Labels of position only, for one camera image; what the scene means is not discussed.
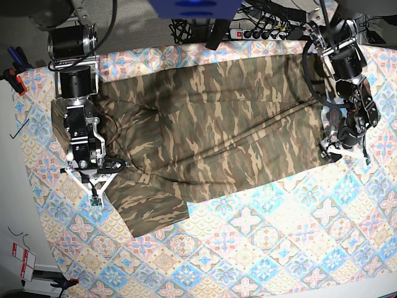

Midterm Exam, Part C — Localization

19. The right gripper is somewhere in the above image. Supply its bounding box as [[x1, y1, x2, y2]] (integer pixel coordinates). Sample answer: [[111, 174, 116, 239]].
[[66, 136, 121, 169]]

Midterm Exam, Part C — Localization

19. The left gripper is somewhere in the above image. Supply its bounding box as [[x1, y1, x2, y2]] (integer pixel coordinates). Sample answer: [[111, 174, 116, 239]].
[[319, 124, 368, 163]]

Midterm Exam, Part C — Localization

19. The camouflage T-shirt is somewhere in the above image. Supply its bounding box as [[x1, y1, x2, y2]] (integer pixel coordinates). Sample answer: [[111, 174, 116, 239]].
[[51, 54, 329, 239]]

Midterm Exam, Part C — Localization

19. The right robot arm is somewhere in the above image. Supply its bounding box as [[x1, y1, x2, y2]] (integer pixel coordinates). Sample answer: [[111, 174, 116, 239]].
[[30, 1, 125, 189]]

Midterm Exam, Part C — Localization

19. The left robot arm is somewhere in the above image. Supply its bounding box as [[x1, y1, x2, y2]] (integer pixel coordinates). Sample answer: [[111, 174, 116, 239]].
[[302, 1, 381, 164]]

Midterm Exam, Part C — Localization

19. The black allen key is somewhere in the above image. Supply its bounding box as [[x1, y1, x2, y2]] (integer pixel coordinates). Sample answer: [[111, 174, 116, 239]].
[[9, 119, 30, 139]]

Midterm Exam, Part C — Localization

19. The patterned tile tablecloth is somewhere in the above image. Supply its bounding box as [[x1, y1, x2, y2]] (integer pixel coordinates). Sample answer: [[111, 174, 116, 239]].
[[13, 46, 396, 297]]

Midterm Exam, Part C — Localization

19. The red black clamp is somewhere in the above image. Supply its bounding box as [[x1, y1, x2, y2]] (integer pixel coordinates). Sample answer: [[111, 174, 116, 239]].
[[1, 68, 27, 96]]

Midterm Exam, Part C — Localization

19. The red white label card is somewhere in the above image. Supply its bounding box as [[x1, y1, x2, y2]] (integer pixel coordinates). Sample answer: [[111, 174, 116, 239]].
[[12, 243, 37, 282]]

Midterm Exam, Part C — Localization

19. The blue orange bottom clamp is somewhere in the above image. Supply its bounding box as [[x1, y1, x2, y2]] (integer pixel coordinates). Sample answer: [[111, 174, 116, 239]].
[[50, 278, 79, 297]]

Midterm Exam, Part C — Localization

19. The white power strip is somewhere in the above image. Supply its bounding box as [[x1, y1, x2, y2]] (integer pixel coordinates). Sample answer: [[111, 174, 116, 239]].
[[229, 28, 290, 41]]

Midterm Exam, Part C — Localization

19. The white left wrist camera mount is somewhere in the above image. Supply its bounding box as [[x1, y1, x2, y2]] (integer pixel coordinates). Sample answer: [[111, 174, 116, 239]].
[[322, 145, 371, 165]]

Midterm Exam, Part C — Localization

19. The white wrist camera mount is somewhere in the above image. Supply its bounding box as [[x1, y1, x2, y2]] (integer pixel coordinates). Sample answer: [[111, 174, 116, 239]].
[[322, 145, 371, 165], [60, 158, 130, 208]]

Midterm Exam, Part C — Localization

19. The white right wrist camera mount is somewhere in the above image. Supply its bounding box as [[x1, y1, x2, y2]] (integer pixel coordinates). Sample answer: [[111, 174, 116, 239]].
[[60, 158, 130, 208]]

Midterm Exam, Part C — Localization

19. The black wire basket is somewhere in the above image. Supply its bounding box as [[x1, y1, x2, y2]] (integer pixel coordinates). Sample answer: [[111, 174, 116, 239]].
[[169, 19, 193, 45]]

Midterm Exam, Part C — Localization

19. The blue camera housing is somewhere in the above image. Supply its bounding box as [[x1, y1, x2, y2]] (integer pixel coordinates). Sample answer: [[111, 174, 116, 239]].
[[149, 0, 242, 19]]

